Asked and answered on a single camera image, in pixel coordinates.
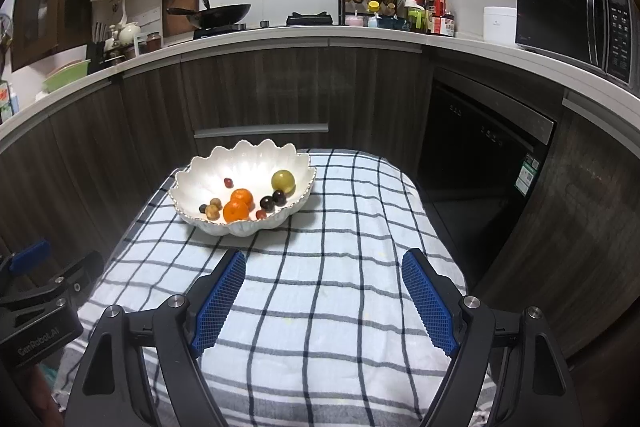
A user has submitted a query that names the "dark knife block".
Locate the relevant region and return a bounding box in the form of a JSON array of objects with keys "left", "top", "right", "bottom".
[{"left": 87, "top": 23, "right": 107, "bottom": 64}]

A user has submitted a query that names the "green apple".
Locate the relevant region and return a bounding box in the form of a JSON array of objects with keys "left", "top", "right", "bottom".
[{"left": 271, "top": 170, "right": 297, "bottom": 194}]

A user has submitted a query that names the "black microwave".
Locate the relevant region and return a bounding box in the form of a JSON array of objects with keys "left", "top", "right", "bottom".
[{"left": 515, "top": 0, "right": 640, "bottom": 88}]

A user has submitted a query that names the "white kitchen countertop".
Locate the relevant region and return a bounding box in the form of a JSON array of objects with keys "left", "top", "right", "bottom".
[{"left": 0, "top": 24, "right": 640, "bottom": 142}]

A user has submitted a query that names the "white black checked tablecloth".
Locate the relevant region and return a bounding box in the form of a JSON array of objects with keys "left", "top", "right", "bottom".
[{"left": 52, "top": 148, "right": 496, "bottom": 427}]

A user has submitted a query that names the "dark wood base cabinet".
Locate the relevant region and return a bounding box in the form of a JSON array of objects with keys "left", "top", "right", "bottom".
[{"left": 0, "top": 47, "right": 640, "bottom": 358}]

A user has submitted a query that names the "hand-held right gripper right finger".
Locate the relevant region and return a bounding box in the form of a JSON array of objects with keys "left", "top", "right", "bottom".
[{"left": 401, "top": 248, "right": 576, "bottom": 427}]

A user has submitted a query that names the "green basin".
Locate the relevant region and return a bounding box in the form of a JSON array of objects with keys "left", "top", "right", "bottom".
[{"left": 41, "top": 58, "right": 92, "bottom": 94}]

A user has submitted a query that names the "black gas stove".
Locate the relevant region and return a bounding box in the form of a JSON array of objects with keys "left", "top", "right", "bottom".
[{"left": 192, "top": 12, "right": 335, "bottom": 40}]

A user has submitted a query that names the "green pitcher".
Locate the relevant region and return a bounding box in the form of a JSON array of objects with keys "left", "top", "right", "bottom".
[{"left": 404, "top": 0, "right": 427, "bottom": 31}]

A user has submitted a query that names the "black wok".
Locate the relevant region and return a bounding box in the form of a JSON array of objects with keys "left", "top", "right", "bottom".
[{"left": 166, "top": 0, "right": 252, "bottom": 30}]

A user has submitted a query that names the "white teapot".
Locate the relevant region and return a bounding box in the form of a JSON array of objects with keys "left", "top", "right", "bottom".
[{"left": 117, "top": 21, "right": 142, "bottom": 45}]

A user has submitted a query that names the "grey drawer handle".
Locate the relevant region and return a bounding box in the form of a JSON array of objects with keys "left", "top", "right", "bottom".
[{"left": 194, "top": 123, "right": 329, "bottom": 140}]

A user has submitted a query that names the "white scalloped bowl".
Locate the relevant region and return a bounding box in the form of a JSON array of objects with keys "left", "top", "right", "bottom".
[{"left": 168, "top": 138, "right": 317, "bottom": 237}]

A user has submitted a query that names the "red plastic bottle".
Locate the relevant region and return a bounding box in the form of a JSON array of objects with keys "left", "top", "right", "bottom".
[{"left": 432, "top": 0, "right": 448, "bottom": 35}]

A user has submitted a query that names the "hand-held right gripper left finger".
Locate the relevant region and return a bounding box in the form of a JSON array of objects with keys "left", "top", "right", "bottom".
[{"left": 65, "top": 249, "right": 247, "bottom": 427}]

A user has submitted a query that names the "black built-in dishwasher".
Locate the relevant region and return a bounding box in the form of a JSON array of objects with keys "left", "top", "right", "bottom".
[{"left": 417, "top": 79, "right": 558, "bottom": 280}]

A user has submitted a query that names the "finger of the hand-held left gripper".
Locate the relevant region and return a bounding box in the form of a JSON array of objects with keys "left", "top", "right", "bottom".
[
  {"left": 47, "top": 251, "right": 106, "bottom": 308},
  {"left": 0, "top": 239, "right": 51, "bottom": 295}
]

